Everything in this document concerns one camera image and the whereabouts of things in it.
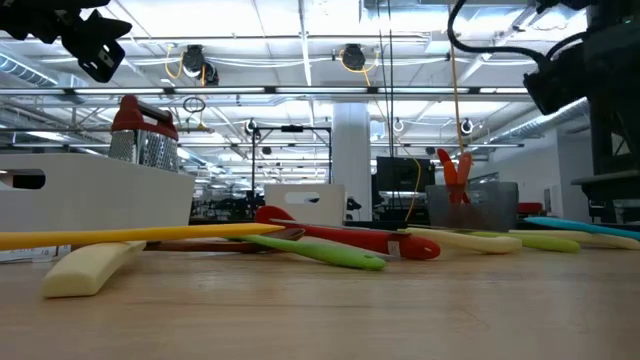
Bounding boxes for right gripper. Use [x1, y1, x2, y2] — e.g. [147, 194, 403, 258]
[522, 47, 595, 117]

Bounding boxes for blue silicone spatula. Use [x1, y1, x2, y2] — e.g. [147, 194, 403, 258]
[523, 215, 640, 242]

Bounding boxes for grey translucent plastic bin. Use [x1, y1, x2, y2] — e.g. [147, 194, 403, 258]
[425, 180, 520, 232]

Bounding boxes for black display screen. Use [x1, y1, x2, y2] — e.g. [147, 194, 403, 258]
[375, 156, 436, 194]

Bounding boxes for white plastic bin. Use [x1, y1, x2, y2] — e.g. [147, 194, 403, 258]
[0, 152, 197, 264]
[263, 183, 347, 227]

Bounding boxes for red silicone spoon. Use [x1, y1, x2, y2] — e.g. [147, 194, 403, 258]
[254, 205, 442, 261]

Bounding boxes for green silicone spatula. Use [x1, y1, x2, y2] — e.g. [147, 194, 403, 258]
[227, 233, 388, 272]

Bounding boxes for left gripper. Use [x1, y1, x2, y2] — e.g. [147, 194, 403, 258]
[49, 0, 134, 44]

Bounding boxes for silver ventilation duct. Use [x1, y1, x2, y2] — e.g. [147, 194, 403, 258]
[487, 97, 591, 146]

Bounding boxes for black metal stand frame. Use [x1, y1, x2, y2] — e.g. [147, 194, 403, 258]
[249, 124, 334, 201]

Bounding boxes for yellow cable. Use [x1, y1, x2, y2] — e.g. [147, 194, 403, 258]
[403, 42, 464, 222]

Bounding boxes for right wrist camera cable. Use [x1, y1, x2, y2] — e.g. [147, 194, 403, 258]
[446, 0, 551, 65]

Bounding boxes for brown wooden spoon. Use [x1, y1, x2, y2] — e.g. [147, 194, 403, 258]
[144, 227, 307, 254]

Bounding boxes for yellow silicone spatula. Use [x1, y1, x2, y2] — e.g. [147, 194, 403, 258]
[0, 222, 286, 253]

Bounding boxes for red silicone spatula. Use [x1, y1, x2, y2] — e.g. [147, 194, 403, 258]
[453, 151, 474, 205]

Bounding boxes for black hanging cable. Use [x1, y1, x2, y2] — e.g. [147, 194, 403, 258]
[387, 0, 396, 159]

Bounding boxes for orange silicone spatula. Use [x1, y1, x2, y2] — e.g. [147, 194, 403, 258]
[436, 147, 460, 205]

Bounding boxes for white building column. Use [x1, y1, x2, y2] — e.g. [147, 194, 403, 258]
[332, 102, 374, 222]

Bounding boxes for steel box grater red handle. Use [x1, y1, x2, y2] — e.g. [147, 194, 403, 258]
[108, 94, 180, 174]

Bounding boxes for green silicone spoon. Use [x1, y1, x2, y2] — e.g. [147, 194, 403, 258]
[462, 230, 582, 254]

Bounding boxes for black ceiling cable reel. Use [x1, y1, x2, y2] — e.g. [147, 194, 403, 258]
[180, 43, 220, 87]
[341, 43, 369, 72]

